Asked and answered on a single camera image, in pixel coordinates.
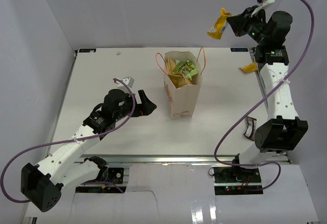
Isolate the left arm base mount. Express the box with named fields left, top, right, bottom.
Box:
left=75, top=168, right=126, bottom=194

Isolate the cream paper bag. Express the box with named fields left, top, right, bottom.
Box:
left=155, top=48, right=206, bottom=119

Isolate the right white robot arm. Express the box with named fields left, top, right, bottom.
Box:
left=227, top=6, right=309, bottom=183

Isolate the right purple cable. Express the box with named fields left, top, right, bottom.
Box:
left=214, top=0, right=314, bottom=191

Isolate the brown chocolate wrapper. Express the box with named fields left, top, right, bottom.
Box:
left=243, top=116, right=257, bottom=141

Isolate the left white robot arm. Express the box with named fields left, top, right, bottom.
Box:
left=21, top=89, right=157, bottom=212

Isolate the small yellow snack packet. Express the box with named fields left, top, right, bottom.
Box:
left=239, top=62, right=259, bottom=74

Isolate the yellow chips bag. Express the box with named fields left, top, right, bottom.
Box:
left=165, top=58, right=192, bottom=88

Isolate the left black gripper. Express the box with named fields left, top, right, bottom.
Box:
left=113, top=90, right=156, bottom=121

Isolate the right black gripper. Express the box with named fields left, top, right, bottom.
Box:
left=226, top=6, right=269, bottom=46

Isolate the green candy packet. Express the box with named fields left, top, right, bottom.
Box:
left=172, top=59, right=198, bottom=77

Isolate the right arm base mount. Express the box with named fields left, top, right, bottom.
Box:
left=208, top=167, right=263, bottom=196

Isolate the yellow snack bar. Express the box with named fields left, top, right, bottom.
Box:
left=207, top=8, right=232, bottom=40

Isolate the light green snack packet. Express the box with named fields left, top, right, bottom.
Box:
left=182, top=72, right=192, bottom=81

